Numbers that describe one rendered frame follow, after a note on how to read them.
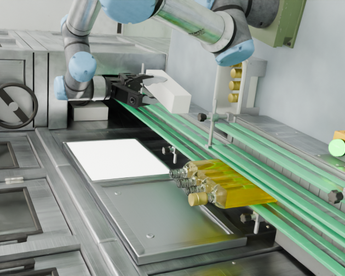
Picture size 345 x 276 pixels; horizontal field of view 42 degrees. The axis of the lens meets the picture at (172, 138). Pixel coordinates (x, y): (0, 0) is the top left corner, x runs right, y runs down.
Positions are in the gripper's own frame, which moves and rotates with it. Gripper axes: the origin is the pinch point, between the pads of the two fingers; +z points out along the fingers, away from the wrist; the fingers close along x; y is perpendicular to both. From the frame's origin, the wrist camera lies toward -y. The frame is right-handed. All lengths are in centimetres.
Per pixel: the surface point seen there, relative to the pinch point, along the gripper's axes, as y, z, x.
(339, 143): -55, 24, -7
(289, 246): -54, 21, 27
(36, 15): 343, 16, 55
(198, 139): -5.6, 13.9, 16.4
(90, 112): 79, -1, 43
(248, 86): -8.1, 27.9, -4.4
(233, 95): -0.3, 27.9, 2.0
